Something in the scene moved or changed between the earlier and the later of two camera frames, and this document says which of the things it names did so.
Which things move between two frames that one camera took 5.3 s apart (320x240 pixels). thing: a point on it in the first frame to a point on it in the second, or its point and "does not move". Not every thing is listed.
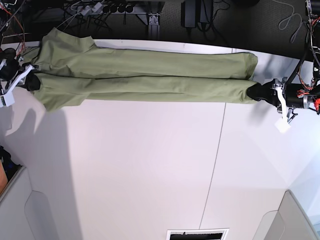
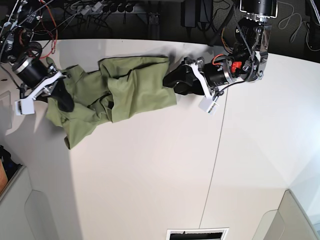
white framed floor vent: x=213 y=234 does not move
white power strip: x=97 y=8 does not move
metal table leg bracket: x=153 y=27 does not move
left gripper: x=12 y=75 to x=36 y=78
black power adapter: x=188 y=18 does not move
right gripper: x=286 y=97 to x=212 y=74
